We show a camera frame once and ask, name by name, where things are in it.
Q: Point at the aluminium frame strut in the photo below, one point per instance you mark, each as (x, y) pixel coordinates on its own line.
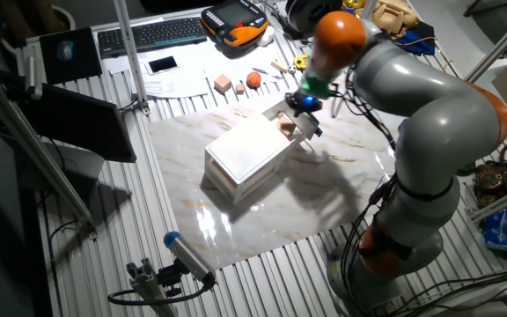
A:
(504, 200)
(129, 53)
(38, 154)
(500, 44)

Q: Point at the blue computer mouse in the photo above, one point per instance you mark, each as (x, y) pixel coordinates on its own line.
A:
(65, 50)

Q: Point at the orange black teach pendant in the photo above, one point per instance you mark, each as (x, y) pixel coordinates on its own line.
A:
(236, 22)

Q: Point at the big wooden cube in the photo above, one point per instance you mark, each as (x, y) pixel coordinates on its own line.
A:
(222, 83)

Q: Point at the blue tissue pack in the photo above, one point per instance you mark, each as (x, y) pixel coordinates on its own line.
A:
(503, 230)

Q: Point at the short aluminium profile piece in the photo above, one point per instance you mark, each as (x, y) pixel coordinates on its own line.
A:
(148, 286)

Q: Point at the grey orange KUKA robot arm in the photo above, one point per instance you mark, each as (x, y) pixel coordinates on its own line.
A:
(434, 114)

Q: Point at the white plastic drawer cabinet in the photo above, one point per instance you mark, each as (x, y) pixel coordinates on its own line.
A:
(247, 156)

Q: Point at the black mouse pad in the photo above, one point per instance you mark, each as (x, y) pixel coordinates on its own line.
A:
(71, 55)

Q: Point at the printed paper sheet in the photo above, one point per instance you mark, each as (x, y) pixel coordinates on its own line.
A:
(178, 83)
(236, 57)

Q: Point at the black monitor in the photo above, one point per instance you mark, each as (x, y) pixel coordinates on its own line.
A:
(77, 123)

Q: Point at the beige telephone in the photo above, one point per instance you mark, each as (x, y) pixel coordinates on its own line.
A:
(394, 15)

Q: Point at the bronze antique device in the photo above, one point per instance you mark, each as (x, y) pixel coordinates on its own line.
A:
(491, 178)

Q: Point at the silver camera with blue cap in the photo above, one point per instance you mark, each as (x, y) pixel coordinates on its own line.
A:
(187, 255)

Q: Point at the small orange basketball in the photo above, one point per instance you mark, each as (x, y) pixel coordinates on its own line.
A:
(254, 80)

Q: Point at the grey monitor base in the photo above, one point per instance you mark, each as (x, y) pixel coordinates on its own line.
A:
(73, 171)

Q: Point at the round white rimmed bin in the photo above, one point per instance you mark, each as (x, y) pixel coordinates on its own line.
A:
(69, 17)

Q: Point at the pen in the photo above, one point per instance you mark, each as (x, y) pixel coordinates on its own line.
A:
(260, 70)

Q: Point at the small soccer ball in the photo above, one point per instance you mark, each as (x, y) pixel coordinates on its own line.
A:
(292, 69)

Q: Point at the silver bar camera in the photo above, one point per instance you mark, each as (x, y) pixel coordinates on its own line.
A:
(33, 79)

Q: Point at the blue cloth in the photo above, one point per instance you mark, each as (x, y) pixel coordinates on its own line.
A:
(418, 42)

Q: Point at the black keyboard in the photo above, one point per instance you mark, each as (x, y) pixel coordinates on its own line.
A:
(152, 35)

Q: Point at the small wooden cube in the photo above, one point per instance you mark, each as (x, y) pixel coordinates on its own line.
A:
(240, 89)

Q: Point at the white smartphone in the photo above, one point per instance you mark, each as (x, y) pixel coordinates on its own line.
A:
(162, 64)

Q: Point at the black round spool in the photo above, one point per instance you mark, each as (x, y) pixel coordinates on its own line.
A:
(306, 13)

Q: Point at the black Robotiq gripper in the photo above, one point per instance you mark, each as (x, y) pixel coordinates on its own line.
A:
(304, 103)

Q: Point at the long wooden block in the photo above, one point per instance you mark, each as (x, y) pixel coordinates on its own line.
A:
(279, 66)

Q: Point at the large wooden block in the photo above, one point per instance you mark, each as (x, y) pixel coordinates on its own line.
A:
(287, 127)

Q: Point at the black camera bracket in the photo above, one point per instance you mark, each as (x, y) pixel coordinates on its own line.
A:
(170, 277)

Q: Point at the golden metal ornament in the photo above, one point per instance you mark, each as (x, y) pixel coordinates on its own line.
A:
(354, 3)

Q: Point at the white plastic drawer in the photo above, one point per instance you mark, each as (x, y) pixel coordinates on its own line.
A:
(308, 130)

